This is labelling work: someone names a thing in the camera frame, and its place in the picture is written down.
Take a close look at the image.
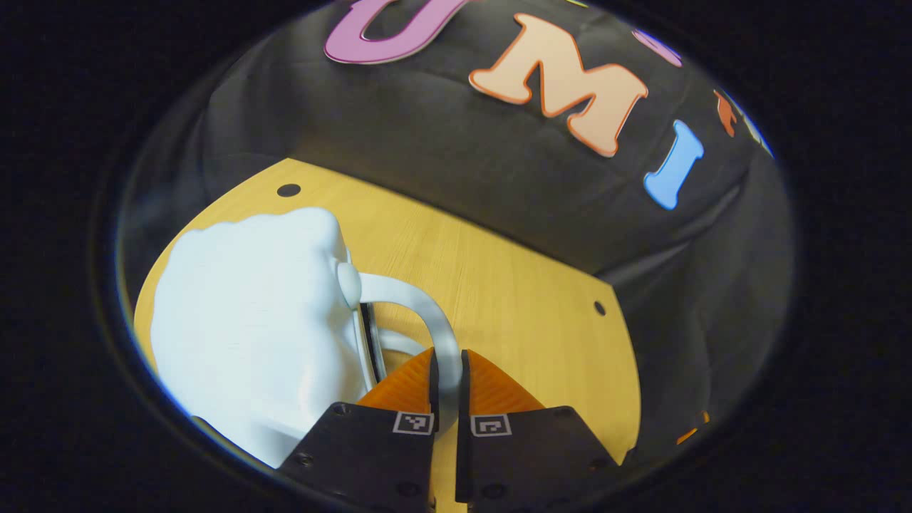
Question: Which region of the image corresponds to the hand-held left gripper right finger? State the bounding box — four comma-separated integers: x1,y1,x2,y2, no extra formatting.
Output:
456,349,621,513

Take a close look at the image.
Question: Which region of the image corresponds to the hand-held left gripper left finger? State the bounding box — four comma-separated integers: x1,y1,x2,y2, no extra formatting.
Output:
276,347,441,513

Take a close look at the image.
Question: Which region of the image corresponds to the light blue suitcase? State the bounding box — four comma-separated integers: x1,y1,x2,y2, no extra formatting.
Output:
150,207,464,469

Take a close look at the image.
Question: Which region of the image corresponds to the black backdrop cloth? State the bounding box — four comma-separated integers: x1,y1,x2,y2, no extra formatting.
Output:
118,0,795,464

